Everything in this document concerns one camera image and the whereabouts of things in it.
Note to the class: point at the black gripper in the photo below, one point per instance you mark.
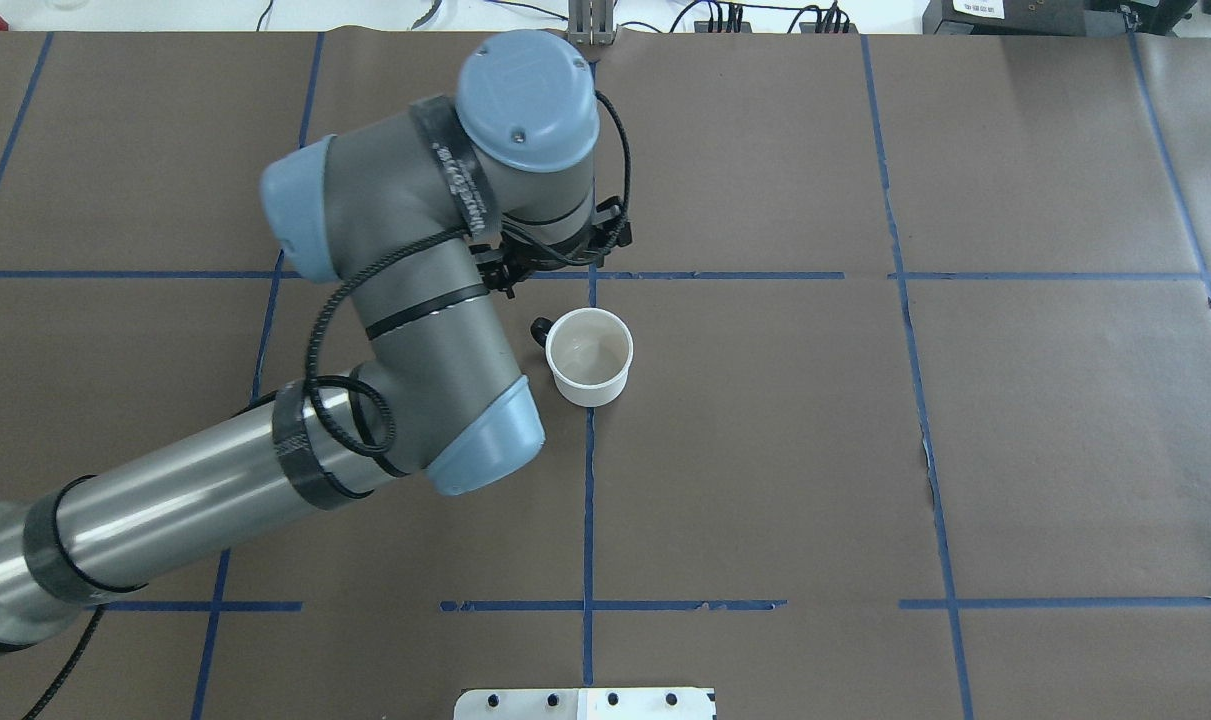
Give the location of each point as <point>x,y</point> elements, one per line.
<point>542,328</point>

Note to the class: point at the white smiley mug black handle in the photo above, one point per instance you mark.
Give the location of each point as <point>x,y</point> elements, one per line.
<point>590,352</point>

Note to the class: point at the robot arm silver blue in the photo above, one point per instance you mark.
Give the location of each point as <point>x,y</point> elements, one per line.
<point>417,220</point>

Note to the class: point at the brown paper table cover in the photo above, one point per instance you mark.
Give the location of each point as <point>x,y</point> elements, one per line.
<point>918,424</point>

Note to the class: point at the black box with label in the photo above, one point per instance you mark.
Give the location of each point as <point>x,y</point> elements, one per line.
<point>1039,18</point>

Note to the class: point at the aluminium frame post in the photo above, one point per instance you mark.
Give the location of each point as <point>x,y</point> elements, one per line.
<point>591,22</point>

